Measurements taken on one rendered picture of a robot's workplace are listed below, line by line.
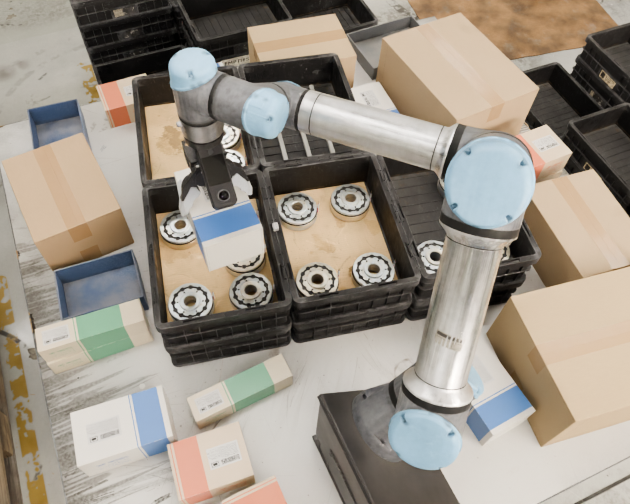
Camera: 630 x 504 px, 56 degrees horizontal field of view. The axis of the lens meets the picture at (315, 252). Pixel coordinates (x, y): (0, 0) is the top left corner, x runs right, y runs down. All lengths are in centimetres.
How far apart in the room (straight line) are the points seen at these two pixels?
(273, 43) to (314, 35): 14
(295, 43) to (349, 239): 74
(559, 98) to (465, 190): 213
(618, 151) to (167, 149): 175
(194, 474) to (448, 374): 63
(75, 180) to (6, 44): 206
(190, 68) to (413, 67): 103
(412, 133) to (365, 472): 60
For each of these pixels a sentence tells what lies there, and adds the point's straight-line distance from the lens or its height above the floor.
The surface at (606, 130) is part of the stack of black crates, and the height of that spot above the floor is 38.
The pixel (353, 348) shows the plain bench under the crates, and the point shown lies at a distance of 151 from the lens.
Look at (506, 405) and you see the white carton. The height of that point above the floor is 79.
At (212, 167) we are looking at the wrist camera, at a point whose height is 127.
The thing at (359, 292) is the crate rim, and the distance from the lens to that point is 132.
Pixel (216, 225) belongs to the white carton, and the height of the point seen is 113.
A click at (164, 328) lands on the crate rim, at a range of 130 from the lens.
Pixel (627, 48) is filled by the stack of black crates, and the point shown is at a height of 38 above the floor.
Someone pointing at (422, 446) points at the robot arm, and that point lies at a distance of 100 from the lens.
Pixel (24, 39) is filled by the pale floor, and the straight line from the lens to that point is 367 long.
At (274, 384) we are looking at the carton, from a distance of 141.
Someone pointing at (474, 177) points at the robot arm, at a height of 147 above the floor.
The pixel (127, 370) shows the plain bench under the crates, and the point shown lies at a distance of 153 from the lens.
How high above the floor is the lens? 208
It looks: 57 degrees down
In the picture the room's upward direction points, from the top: 4 degrees clockwise
